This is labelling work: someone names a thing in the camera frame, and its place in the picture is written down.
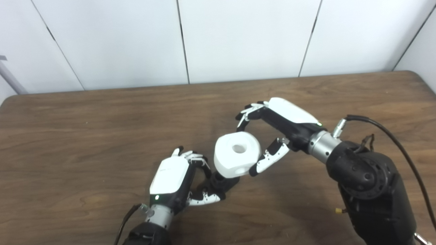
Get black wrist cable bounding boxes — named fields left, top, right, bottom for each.
left=114, top=203, right=149, bottom=245
left=332, top=115, right=436, bottom=245

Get black and white left hand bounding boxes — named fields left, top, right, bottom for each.
left=149, top=146, right=225, bottom=215

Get grey wall post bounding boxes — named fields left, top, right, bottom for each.
left=0, top=55, right=28, bottom=95

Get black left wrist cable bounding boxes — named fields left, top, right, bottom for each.
left=114, top=203, right=149, bottom=245

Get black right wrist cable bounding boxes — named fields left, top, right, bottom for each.
left=332, top=115, right=436, bottom=245

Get white block with holes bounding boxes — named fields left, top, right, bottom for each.
left=214, top=132, right=262, bottom=179

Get black and white right hand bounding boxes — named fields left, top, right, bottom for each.
left=235, top=97, right=327, bottom=177

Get black flanged holder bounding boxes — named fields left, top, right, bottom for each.
left=195, top=168, right=240, bottom=201

